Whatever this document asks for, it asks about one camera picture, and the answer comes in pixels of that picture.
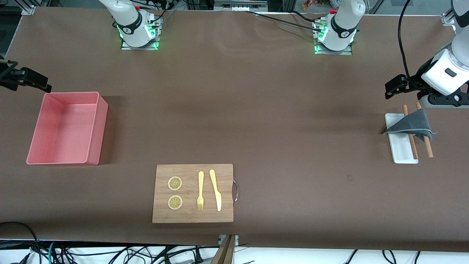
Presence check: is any grey cloth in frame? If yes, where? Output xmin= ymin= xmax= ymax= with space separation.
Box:
xmin=383 ymin=109 xmax=437 ymax=143

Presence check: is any green floor cable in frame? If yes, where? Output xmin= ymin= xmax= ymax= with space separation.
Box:
xmin=48 ymin=241 xmax=60 ymax=264

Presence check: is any wooden post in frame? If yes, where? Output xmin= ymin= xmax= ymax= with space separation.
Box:
xmin=211 ymin=235 xmax=236 ymax=264

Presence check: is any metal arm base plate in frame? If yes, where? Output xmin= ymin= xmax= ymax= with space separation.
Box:
xmin=314 ymin=45 xmax=353 ymax=56
xmin=121 ymin=40 xmax=159 ymax=51

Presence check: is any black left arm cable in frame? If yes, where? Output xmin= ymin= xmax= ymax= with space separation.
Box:
xmin=398 ymin=0 xmax=414 ymax=78

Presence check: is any white rectangular tray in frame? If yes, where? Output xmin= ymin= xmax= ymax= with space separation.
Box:
xmin=385 ymin=113 xmax=419 ymax=164

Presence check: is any grey power strip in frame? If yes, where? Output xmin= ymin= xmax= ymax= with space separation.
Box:
xmin=214 ymin=0 xmax=269 ymax=11

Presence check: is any wooden cutting board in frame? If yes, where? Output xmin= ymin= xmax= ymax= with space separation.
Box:
xmin=152 ymin=164 xmax=239 ymax=223

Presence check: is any yellow fork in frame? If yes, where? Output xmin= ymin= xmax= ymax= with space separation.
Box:
xmin=197 ymin=171 xmax=204 ymax=211

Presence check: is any yellow knife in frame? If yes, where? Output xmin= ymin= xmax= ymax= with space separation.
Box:
xmin=209 ymin=169 xmax=222 ymax=212

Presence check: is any pink plastic bin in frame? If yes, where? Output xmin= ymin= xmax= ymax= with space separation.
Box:
xmin=26 ymin=92 xmax=109 ymax=166

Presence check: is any thick black floor cable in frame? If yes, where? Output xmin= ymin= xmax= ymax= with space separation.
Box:
xmin=0 ymin=221 xmax=41 ymax=257

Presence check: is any black cable on table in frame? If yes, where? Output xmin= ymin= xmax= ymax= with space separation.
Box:
xmin=244 ymin=10 xmax=325 ymax=30

